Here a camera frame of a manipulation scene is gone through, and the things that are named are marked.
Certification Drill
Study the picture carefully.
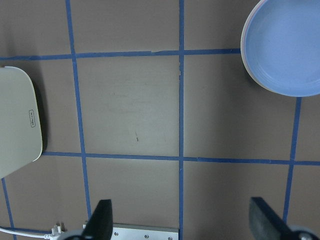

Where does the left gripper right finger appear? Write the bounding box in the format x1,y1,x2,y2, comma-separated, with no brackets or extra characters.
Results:
249,197,298,240

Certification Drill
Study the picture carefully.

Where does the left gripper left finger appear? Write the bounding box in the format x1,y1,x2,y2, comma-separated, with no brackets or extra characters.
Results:
81,199,113,240

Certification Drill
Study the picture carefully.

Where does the pink plate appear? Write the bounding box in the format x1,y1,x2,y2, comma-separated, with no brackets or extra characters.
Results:
240,0,265,87

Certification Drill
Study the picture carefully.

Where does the blue plate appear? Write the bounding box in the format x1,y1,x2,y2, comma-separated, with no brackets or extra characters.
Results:
245,0,320,97

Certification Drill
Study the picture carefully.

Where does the white toaster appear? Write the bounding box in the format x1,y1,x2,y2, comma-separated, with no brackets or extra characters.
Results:
0,66,43,178

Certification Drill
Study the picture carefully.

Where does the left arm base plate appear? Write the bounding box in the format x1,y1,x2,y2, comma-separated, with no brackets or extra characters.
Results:
110,223,179,240

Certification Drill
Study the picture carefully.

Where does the white toaster cable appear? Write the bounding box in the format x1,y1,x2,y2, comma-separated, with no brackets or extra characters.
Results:
0,222,66,240

